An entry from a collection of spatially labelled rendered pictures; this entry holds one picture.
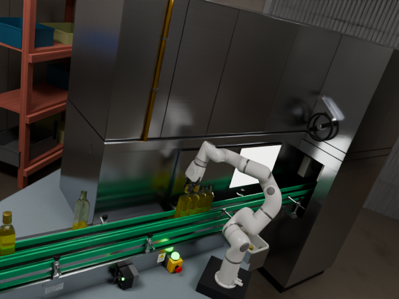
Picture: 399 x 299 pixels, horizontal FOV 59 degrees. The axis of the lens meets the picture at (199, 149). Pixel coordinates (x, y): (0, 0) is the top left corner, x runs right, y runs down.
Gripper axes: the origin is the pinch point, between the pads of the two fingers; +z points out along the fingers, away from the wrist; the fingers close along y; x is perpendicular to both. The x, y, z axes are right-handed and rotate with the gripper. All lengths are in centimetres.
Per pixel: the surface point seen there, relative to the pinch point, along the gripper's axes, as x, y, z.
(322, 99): 90, -11, -79
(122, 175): -34.8, -13.7, 6.2
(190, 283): 3, 33, 41
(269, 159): 76, -15, -25
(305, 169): 124, -13, -25
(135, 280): -28, 25, 44
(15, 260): -82, 9, 43
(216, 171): 29.4, -12.9, -7.3
